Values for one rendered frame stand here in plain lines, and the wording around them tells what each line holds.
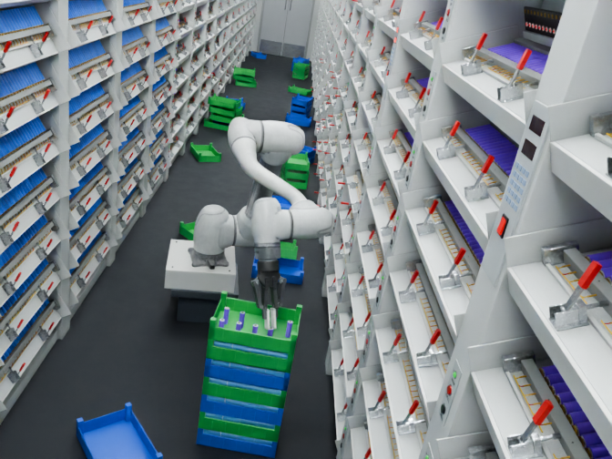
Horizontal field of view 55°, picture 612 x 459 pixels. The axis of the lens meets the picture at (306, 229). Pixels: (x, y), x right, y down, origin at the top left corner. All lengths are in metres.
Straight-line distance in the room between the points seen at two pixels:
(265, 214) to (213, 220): 0.85
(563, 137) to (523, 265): 0.20
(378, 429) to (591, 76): 1.17
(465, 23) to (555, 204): 0.73
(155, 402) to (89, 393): 0.26
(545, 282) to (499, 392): 0.20
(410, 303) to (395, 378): 0.21
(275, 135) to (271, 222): 0.55
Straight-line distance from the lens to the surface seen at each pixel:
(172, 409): 2.50
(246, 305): 2.19
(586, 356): 0.76
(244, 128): 2.38
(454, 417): 1.08
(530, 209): 0.90
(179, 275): 2.82
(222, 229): 2.79
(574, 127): 0.88
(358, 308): 2.25
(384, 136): 2.27
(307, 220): 1.98
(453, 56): 1.53
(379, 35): 2.91
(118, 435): 2.40
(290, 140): 2.42
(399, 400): 1.54
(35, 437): 2.43
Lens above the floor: 1.68
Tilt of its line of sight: 24 degrees down
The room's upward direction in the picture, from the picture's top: 10 degrees clockwise
